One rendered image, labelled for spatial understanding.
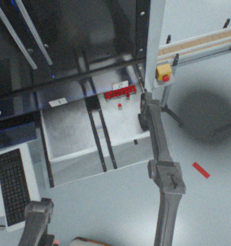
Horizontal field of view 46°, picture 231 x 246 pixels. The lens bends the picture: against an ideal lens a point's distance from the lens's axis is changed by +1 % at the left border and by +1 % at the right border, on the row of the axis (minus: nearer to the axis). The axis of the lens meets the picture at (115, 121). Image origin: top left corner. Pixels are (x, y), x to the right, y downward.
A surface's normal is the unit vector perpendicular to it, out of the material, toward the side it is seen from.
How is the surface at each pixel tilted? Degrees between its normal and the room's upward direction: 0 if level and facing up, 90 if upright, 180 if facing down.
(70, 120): 0
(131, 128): 0
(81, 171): 0
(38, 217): 41
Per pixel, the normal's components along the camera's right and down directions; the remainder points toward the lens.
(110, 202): -0.06, -0.36
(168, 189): 0.13, 0.11
